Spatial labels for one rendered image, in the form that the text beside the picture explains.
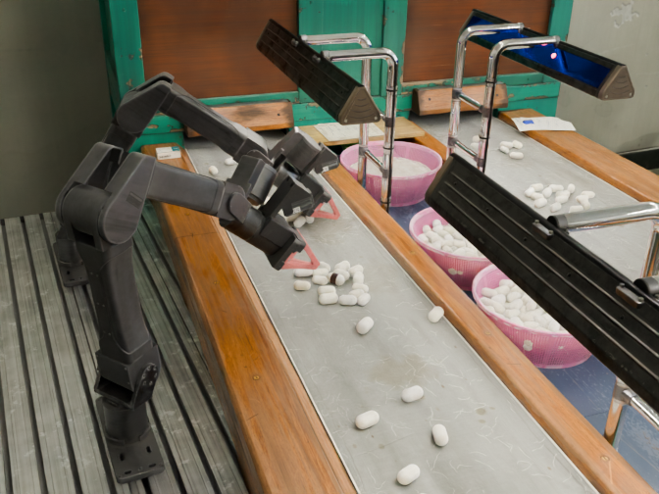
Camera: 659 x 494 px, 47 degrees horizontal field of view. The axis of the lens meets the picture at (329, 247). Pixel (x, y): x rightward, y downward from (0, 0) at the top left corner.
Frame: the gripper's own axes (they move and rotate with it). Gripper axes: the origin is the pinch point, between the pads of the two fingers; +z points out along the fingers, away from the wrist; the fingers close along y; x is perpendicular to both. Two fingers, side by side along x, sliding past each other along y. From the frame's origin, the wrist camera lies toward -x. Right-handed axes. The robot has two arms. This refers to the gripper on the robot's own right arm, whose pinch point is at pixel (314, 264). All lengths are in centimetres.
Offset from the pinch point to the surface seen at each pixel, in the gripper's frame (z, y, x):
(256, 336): -7.2, -11.7, 12.9
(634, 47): 181, 187, -130
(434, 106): 50, 82, -41
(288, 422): -8.0, -33.9, 13.4
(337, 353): 3.9, -16.9, 6.8
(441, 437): 7.5, -42.6, 1.4
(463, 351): 19.5, -22.8, -6.2
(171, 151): -9, 74, 12
